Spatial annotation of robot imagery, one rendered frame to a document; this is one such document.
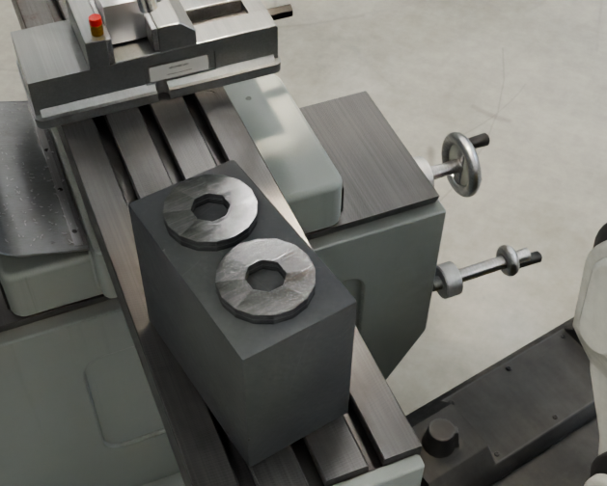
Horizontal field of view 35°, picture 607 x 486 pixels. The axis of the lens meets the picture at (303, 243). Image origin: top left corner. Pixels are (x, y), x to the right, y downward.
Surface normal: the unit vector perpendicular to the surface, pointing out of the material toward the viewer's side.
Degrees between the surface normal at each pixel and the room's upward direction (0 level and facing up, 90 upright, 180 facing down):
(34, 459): 90
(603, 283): 90
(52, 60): 0
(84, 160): 0
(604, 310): 90
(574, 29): 0
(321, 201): 90
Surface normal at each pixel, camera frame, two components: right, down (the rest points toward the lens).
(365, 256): 0.38, 0.69
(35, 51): 0.01, -0.66
